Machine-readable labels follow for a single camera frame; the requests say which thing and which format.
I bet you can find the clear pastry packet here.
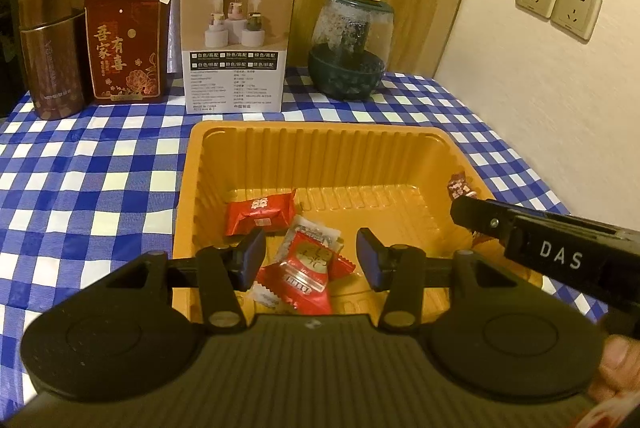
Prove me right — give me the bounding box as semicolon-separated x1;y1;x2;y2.
247;213;346;311

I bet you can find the red candy packet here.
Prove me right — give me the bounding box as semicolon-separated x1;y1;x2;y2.
224;191;297;236

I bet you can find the red white snack packet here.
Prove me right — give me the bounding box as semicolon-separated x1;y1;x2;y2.
254;229;357;317

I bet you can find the brown chocolate bar wrapper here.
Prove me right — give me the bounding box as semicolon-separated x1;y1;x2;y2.
447;171;477;200

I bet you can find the person's right hand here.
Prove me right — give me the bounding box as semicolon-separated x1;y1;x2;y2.
575;336;640;428

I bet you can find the orange plastic tray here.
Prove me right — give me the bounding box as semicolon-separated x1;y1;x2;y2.
171;120;544;326

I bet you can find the blue white checkered tablecloth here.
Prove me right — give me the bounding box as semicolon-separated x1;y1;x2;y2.
1;69;564;417

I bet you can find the green glass humidifier jar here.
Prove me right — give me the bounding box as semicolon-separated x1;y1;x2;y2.
308;0;395;100

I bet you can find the white humidifier product box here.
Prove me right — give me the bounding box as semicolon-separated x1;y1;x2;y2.
180;0;294;115

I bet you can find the red festive gift box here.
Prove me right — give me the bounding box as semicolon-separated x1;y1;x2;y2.
85;0;171;104

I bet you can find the brown cylindrical tin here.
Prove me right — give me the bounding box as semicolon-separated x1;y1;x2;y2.
18;0;91;120

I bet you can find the right wall socket plate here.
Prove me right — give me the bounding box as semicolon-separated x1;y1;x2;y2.
551;0;602;42

